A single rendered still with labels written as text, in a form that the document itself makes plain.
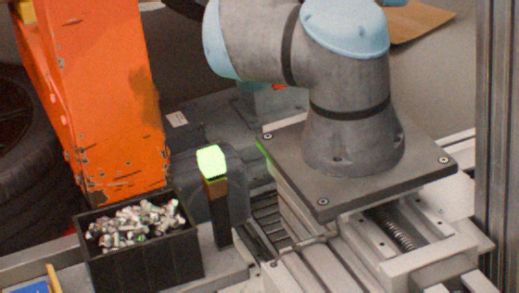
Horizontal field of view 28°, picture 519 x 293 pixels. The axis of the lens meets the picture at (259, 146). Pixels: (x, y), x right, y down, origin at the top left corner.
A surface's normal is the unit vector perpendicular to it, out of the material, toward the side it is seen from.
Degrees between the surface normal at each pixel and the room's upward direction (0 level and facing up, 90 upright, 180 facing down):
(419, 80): 0
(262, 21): 32
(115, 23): 90
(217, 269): 0
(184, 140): 90
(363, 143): 72
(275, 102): 90
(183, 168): 0
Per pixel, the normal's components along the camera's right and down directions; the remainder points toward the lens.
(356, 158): -0.04, 0.28
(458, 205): -0.11, -0.83
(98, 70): 0.38, 0.48
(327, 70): -0.39, 0.55
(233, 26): -0.34, -0.22
